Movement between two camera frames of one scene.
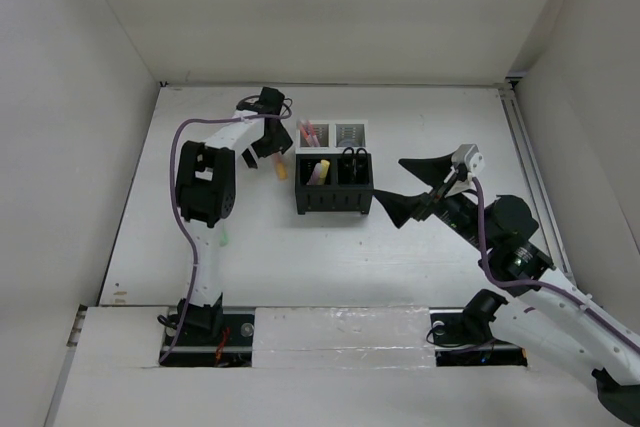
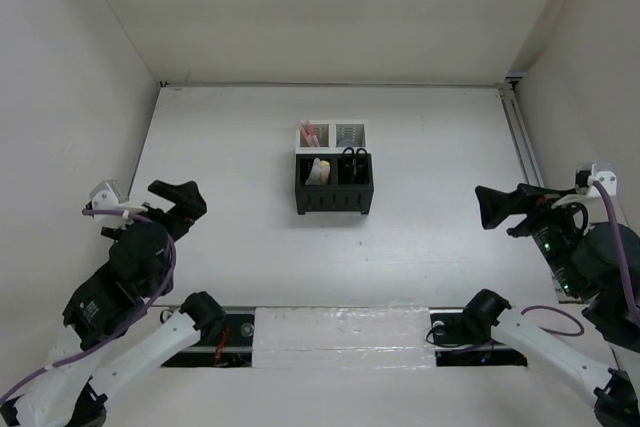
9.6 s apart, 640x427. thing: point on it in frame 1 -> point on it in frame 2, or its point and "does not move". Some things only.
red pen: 316,140 does not move
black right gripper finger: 400,207 -> 495,205
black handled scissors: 354,166 does not move
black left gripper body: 267,146 -> 147,210
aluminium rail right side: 535,180 does not move
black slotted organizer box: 350,188 does not move
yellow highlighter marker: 325,165 does not move
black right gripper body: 456,210 -> 549,224
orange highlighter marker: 281,166 -> 325,172
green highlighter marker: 225,238 -> 315,177
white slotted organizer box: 334,136 does not move
